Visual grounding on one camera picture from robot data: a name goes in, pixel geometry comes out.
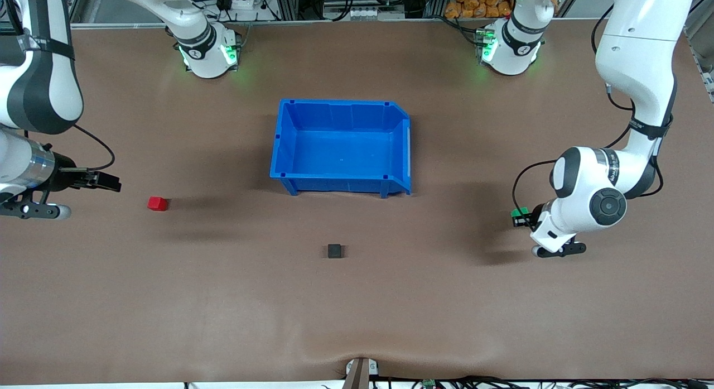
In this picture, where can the red cube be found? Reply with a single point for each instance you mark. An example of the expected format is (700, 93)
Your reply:
(157, 204)

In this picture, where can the black cube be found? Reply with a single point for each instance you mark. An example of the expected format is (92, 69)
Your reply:
(334, 251)

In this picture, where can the metal table clamp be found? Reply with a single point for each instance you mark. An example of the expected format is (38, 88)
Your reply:
(360, 375)

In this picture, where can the blue plastic storage bin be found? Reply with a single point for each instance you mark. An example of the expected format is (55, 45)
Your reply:
(340, 154)

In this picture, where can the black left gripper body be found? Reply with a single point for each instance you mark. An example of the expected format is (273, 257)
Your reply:
(536, 215)

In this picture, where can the green cube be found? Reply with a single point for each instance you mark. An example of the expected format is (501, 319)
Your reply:
(520, 212)

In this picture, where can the orange packaged goods pile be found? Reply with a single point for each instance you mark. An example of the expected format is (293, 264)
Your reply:
(474, 4)

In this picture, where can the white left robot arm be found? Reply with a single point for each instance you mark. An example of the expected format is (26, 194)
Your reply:
(641, 54)

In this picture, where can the brown table mat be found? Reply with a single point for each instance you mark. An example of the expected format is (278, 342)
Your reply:
(167, 299)

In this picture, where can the aluminium frame post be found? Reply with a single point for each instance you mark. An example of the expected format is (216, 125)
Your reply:
(288, 4)
(436, 1)

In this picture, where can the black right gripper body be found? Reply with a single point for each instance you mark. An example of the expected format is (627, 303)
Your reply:
(66, 176)

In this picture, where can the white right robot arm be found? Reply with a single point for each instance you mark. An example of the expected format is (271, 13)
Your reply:
(39, 71)

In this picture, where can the white power strip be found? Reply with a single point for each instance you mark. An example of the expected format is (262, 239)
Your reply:
(245, 9)

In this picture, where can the white terminal block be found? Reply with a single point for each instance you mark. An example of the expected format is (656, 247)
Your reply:
(362, 12)

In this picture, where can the aluminium frame rail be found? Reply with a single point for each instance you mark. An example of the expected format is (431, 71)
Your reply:
(705, 71)

